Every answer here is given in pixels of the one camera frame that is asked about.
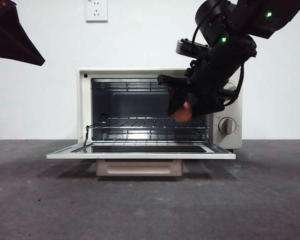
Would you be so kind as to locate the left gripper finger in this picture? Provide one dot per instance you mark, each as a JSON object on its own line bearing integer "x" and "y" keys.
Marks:
{"x": 10, "y": 20}
{"x": 7, "y": 47}

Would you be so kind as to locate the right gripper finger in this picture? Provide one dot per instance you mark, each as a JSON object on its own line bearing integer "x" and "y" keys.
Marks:
{"x": 177, "y": 100}
{"x": 207, "y": 107}

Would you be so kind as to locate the brown egg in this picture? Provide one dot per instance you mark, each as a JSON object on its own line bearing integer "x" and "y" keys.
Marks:
{"x": 182, "y": 115}

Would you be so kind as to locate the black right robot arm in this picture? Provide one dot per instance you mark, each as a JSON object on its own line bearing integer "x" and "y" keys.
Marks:
{"x": 250, "y": 17}

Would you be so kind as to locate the beige temperature knob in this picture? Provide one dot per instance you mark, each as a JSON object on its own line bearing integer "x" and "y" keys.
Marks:
{"x": 231, "y": 86}

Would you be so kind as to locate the beige timer knob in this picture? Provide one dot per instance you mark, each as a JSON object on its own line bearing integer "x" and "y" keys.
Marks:
{"x": 227, "y": 126}

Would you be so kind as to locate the cream Toshiba toaster oven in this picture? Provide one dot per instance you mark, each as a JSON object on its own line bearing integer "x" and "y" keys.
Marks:
{"x": 85, "y": 107}

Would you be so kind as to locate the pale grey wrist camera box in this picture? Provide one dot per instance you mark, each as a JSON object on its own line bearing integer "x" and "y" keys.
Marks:
{"x": 183, "y": 48}

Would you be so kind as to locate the white wall socket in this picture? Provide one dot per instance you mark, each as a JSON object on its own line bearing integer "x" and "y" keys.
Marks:
{"x": 96, "y": 12}

